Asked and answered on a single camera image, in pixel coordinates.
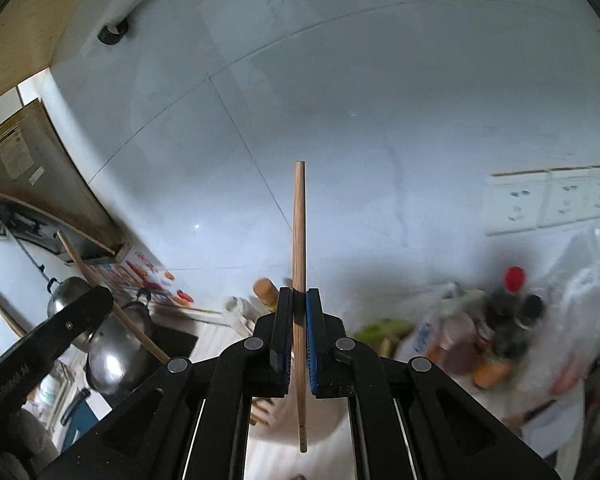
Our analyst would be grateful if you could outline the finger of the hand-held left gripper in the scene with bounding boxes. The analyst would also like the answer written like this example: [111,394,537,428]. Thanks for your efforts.
[26,286,116,362]

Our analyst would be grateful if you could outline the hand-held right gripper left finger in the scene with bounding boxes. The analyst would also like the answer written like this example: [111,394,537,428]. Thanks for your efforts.
[37,287,295,480]

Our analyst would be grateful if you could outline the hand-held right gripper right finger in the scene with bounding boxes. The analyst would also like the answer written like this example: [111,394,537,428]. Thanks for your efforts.
[306,287,563,480]

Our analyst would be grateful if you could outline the wooden chopstick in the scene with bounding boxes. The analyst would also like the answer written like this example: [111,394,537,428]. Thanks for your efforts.
[56,230,172,363]
[291,161,309,453]

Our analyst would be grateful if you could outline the beige round utensil holder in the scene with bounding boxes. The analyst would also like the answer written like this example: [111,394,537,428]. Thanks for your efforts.
[250,395,350,480]

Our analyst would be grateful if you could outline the steel steamer pot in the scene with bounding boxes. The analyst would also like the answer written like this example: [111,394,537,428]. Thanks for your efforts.
[46,276,95,320]

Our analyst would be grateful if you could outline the wooden rolling pin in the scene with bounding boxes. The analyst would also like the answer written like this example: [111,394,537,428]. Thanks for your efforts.
[253,277,282,314]

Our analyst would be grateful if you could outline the white plastic object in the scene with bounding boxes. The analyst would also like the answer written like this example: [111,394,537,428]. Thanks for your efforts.
[224,296,257,335]

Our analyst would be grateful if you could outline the steel wok with lid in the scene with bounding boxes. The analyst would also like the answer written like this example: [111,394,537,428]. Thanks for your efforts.
[86,302,157,401]

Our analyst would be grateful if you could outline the green leek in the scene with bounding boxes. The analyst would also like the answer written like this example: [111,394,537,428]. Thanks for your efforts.
[352,318,417,347]

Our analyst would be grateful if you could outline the blue cloth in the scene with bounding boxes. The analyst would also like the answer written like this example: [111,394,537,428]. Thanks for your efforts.
[59,392,117,455]

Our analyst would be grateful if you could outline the black induction stove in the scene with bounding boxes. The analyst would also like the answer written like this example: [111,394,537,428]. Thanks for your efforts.
[149,319,200,362]

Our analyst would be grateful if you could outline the orange and white snack bag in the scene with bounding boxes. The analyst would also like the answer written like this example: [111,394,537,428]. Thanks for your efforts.
[405,307,481,376]

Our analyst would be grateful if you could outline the brown range hood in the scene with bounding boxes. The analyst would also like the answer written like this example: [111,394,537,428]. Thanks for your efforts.
[0,97,132,267]

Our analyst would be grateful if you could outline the brown-lidded jar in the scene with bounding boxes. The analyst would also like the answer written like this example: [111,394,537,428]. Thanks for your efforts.
[442,337,482,377]

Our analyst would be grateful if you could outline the black-capped orange label bottle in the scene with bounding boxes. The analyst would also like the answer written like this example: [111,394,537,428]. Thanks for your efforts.
[472,330,528,391]

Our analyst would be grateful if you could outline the red-capped dark sauce bottle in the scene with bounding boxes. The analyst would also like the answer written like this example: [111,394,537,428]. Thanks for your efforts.
[484,266,527,356]

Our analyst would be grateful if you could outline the black-capped dark sauce bottle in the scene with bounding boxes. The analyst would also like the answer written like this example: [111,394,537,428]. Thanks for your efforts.
[517,293,547,343]

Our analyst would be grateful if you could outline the clear plastic bag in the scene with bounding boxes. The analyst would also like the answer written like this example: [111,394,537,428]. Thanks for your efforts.
[522,227,600,413]

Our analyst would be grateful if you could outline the colourful wall sticker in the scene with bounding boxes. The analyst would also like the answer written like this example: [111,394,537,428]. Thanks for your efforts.
[107,249,197,309]

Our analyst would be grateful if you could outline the beige wall cabinet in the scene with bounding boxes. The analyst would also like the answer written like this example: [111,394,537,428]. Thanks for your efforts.
[0,0,128,113]

